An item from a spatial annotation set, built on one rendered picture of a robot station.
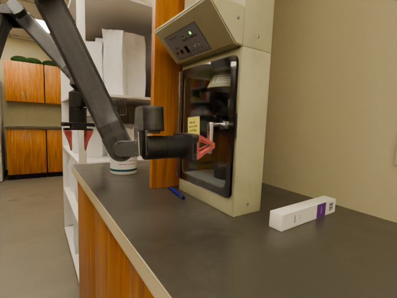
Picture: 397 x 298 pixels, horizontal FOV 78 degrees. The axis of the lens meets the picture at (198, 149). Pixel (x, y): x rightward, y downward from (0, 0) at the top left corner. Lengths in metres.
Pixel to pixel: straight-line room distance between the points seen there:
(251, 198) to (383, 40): 0.63
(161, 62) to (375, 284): 0.87
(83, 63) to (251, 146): 0.47
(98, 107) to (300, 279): 0.52
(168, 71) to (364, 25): 0.67
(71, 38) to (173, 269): 0.51
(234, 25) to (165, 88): 0.39
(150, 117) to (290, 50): 0.75
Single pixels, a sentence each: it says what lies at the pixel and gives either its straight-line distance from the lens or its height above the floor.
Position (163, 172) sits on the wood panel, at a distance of 0.99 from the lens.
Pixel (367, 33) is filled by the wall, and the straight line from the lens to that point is 1.02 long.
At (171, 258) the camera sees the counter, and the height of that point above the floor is 0.94.
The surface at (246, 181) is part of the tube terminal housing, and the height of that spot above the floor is 1.04.
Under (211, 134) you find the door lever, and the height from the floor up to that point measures 1.17.
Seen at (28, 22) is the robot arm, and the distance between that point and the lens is 1.20.
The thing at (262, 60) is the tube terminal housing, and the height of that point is 1.39.
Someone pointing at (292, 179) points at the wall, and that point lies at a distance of 1.11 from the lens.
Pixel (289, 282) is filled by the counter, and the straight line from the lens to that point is 0.50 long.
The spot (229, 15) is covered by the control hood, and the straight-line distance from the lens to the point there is 0.70.
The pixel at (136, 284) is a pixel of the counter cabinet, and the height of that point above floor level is 0.81.
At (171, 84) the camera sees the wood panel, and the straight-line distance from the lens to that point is 0.99.
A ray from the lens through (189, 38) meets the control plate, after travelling 0.81.
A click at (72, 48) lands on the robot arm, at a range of 0.63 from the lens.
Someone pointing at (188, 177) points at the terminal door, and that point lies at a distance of 0.89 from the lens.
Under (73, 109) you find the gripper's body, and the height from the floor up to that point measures 1.23.
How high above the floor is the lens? 1.21
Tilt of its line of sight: 7 degrees down
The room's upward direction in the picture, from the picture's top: 2 degrees clockwise
